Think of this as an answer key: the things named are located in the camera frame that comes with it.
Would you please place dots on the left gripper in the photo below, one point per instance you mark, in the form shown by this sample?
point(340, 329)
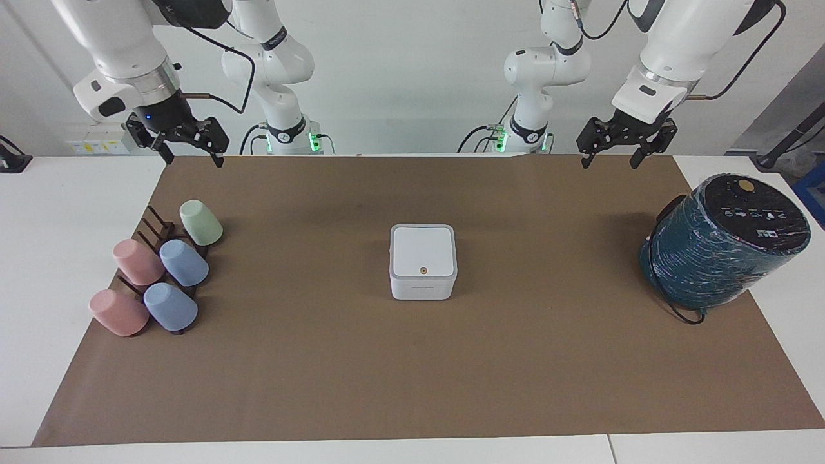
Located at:
point(639, 122)

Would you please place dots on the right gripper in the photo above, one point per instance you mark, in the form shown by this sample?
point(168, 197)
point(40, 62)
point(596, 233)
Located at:
point(164, 111)

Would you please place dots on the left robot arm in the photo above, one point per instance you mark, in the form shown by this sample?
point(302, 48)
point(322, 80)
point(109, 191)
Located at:
point(683, 38)

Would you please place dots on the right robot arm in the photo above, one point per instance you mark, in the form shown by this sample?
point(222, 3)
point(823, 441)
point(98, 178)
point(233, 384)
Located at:
point(116, 38)

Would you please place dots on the white square trash can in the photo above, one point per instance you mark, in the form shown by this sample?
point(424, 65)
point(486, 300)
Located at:
point(423, 258)

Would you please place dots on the dark brown cup rack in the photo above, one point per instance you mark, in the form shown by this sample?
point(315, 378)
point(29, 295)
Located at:
point(155, 223)

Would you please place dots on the green cup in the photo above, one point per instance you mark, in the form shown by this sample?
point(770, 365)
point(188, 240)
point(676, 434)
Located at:
point(201, 223)

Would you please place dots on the blue cup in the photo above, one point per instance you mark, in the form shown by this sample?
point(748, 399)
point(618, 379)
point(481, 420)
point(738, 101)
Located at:
point(184, 263)
point(170, 307)

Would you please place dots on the pink cup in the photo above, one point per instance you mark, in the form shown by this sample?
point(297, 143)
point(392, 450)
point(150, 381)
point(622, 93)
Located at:
point(138, 262)
point(118, 313)

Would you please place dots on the teal plastic-wrapped cylinder speaker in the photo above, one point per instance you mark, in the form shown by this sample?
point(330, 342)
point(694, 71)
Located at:
point(715, 251)

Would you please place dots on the black stand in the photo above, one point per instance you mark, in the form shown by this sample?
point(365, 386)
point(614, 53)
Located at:
point(783, 145)
point(11, 160)

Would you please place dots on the white wall socket panel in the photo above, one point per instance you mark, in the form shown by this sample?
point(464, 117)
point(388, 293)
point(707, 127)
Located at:
point(97, 142)

